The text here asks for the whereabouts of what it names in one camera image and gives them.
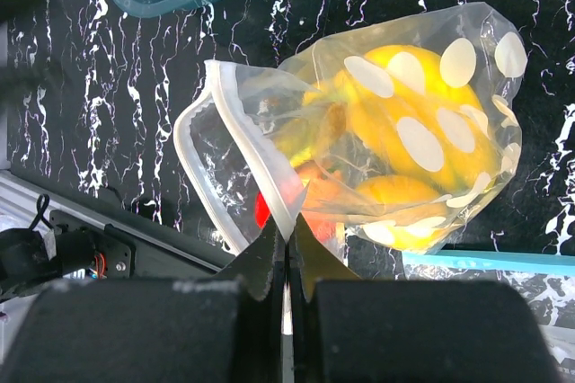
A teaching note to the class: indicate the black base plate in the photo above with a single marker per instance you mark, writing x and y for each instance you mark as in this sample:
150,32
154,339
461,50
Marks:
164,242

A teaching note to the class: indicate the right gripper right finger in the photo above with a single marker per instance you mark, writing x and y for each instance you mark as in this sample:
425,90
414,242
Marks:
346,329

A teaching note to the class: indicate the yellow banana bunch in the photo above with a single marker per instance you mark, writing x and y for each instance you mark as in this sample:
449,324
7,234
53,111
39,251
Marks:
396,102

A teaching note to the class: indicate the yellow lemon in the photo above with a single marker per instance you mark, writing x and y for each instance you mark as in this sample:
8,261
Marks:
413,215

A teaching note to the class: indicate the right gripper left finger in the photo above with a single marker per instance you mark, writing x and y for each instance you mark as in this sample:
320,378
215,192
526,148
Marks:
224,328

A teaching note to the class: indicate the white dotted zip bag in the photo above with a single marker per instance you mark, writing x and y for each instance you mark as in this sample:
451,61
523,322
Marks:
228,131

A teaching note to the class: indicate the teal zipper clear bag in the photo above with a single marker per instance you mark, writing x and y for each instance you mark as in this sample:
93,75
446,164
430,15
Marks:
545,281

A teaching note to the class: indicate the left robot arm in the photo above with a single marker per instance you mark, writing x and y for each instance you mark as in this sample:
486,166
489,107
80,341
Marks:
34,255

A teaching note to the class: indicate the red pepper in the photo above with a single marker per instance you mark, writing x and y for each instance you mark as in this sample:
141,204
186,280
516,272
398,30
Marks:
307,191

